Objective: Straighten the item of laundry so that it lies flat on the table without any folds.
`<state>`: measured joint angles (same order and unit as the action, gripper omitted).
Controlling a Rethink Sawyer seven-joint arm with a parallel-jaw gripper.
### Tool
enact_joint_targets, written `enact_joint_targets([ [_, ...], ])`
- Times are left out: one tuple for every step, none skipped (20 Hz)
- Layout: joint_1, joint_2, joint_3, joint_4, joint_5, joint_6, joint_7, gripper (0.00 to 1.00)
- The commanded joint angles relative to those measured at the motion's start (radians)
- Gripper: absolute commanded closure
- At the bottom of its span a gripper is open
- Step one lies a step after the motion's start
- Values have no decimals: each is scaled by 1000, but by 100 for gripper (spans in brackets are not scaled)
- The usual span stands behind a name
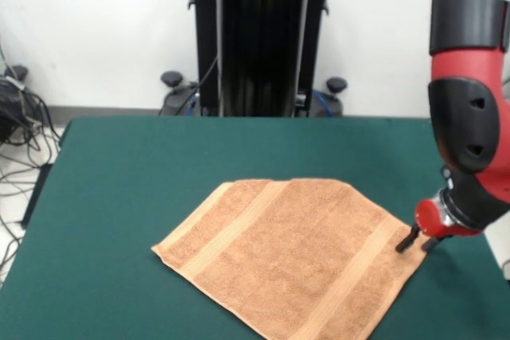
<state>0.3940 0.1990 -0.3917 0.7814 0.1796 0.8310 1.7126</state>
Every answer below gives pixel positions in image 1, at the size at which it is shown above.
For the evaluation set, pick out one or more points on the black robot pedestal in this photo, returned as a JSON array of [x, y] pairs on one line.
[[259, 37]]

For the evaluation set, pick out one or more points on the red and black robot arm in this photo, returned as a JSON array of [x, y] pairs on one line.
[[470, 97]]

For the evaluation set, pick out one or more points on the tan terry towel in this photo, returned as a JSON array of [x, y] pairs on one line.
[[287, 260]]

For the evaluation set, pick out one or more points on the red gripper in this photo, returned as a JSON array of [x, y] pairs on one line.
[[432, 220]]

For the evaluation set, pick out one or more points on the dark green tablecloth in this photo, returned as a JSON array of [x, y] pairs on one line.
[[119, 177]]

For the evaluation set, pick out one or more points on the black round foot knob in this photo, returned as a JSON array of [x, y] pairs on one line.
[[171, 78], [16, 72], [337, 84]]

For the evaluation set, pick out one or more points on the dark stand base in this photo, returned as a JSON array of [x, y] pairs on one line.
[[8, 113]]

